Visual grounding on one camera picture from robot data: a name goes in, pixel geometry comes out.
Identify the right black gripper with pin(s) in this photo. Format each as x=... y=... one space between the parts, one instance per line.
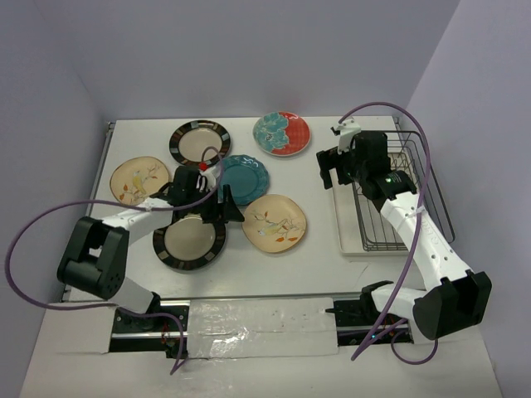
x=325 y=162

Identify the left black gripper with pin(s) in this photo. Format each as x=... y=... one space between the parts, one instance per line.
x=231 y=213

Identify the teal scalloped plate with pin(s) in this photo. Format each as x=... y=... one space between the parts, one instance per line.
x=246 y=176

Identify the beige bird plate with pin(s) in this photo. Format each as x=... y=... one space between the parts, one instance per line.
x=274 y=223
x=136 y=179

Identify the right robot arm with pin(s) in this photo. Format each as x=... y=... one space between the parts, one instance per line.
x=454 y=297

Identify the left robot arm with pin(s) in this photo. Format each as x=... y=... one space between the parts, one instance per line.
x=96 y=255

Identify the red and teal floral plate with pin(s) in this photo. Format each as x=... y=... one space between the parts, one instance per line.
x=281 y=134

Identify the black rim plate front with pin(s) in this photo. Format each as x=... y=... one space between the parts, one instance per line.
x=189 y=244

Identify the black rim plate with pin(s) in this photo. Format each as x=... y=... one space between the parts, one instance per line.
x=199 y=141
x=189 y=244

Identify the black rim plate rear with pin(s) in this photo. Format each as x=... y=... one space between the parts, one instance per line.
x=199 y=141

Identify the white drain tray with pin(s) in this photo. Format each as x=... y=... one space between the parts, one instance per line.
x=346 y=224

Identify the silver tape sheet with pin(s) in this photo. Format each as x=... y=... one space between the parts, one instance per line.
x=253 y=328

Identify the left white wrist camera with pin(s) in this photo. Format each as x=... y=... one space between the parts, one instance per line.
x=208 y=177

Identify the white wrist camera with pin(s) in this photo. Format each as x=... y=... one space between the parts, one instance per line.
x=346 y=131
x=208 y=177

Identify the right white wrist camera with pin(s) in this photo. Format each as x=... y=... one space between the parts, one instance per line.
x=346 y=131

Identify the black wire dish rack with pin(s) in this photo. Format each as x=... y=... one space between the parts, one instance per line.
x=406 y=154

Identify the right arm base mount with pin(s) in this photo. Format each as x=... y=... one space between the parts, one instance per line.
x=354 y=318

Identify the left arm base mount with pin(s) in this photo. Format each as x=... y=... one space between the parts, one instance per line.
x=160 y=334

